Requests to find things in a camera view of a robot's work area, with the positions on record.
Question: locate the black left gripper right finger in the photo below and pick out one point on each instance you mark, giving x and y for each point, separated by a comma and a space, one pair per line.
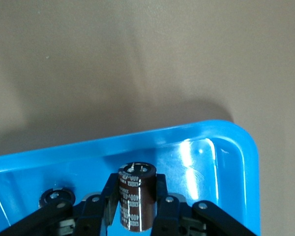
169, 211

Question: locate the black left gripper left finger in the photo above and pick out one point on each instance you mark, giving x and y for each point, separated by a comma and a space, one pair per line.
93, 214

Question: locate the small printed electrolytic capacitor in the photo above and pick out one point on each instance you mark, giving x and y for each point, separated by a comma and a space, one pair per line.
137, 196

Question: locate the blue plastic tray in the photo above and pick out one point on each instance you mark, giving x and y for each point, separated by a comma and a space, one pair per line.
199, 172

